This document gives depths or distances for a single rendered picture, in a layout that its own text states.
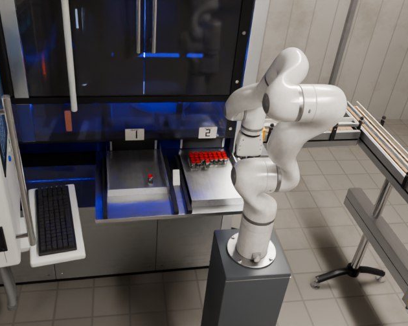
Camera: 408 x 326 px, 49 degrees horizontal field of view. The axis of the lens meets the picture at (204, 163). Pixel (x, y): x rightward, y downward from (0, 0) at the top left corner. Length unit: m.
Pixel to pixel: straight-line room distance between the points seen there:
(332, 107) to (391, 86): 3.61
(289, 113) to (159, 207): 0.87
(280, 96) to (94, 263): 1.71
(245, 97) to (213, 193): 0.59
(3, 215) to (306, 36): 3.17
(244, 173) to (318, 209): 2.02
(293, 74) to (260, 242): 0.68
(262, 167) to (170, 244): 1.18
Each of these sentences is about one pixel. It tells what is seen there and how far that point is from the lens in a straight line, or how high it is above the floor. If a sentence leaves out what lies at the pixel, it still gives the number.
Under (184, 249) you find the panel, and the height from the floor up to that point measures 0.25.
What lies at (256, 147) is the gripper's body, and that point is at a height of 1.20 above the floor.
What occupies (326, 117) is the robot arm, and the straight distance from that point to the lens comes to 1.22.
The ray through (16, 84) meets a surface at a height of 1.27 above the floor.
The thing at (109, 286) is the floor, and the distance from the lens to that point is 2.74.
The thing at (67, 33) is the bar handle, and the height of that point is 1.51.
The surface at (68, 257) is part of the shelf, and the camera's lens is 1.81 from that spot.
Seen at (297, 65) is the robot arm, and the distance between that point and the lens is 1.25.
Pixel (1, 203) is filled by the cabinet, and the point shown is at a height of 1.10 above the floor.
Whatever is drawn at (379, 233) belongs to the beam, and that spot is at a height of 0.54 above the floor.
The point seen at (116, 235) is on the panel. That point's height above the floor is 0.39.
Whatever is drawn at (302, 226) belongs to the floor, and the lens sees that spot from 3.26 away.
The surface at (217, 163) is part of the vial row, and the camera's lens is 2.11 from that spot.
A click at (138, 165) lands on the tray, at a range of 2.10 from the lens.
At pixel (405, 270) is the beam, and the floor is 0.54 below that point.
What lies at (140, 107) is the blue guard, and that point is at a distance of 2.00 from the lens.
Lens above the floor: 2.11
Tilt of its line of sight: 35 degrees down
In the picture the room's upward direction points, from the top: 6 degrees clockwise
